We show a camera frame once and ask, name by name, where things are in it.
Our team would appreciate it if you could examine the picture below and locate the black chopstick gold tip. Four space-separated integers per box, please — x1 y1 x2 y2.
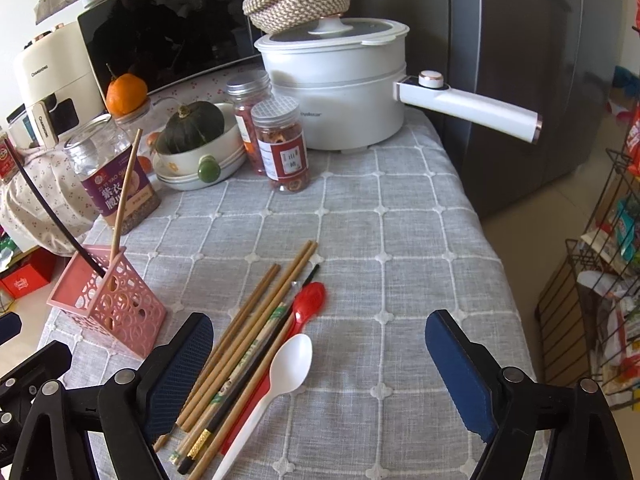
9 148 106 278

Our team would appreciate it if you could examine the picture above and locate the brown wooden chopstick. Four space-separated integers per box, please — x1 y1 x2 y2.
110 128 143 263

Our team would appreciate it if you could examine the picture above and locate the wooden chopstick leftmost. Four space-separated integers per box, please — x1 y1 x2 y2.
169 269 291 465

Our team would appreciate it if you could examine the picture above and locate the printed pattern chopstick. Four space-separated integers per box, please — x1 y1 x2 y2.
169 302 290 466

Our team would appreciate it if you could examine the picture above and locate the grey checked tablecloth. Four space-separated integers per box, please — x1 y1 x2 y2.
37 104 547 480

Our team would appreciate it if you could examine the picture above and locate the pink perforated utensil basket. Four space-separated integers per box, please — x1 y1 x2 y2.
48 245 166 359

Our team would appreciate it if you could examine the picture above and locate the wooden chopstick under spoon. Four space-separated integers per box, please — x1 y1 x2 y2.
189 313 295 480

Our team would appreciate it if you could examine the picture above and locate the red cardboard box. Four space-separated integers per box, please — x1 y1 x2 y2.
1 248 58 299

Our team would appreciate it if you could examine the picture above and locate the white plastic spoon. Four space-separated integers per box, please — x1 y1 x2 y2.
213 334 314 480

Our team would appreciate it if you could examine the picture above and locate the red plastic spoon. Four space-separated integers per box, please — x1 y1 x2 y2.
219 280 328 456

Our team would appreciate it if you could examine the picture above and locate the floral beige tablecloth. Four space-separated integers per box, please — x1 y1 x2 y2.
1 60 262 257

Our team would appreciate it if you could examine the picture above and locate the small red label jar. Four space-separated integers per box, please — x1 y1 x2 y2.
0 131 18 184

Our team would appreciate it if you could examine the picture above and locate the large purple label jar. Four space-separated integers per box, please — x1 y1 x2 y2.
64 114 160 234

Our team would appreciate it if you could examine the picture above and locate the dark green pumpkin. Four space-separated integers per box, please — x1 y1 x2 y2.
154 101 224 155

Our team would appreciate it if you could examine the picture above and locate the front red label jar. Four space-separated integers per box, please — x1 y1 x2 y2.
250 96 310 193

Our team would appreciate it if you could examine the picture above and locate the orange tangerine fruit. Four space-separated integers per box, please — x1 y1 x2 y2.
105 65 148 118

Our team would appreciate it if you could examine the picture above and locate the rear red spice jar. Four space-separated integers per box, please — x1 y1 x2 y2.
226 70 271 176

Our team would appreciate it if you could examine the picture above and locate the cream air fryer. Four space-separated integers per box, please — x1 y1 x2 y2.
23 22 104 148

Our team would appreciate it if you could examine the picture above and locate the white electric cooking pot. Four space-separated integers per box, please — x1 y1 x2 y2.
255 18 542 151

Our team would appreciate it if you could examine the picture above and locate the grey refrigerator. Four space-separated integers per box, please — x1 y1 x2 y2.
349 0 623 217

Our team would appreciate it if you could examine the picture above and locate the black microwave oven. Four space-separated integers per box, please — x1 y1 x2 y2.
78 0 262 93

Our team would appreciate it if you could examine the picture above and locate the black wire rack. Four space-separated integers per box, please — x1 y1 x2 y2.
535 148 639 411

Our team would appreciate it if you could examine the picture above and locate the white bowl green handle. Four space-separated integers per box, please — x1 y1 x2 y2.
152 103 246 191

